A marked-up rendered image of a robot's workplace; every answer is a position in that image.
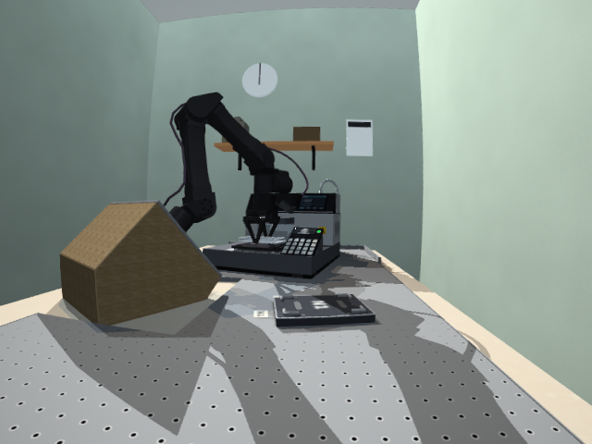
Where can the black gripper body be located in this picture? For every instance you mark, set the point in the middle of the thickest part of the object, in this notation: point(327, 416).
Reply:
point(255, 214)

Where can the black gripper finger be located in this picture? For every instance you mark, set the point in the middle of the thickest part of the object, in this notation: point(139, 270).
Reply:
point(249, 221)
point(270, 220)

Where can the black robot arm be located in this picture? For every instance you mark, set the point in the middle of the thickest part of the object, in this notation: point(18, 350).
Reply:
point(199, 202)

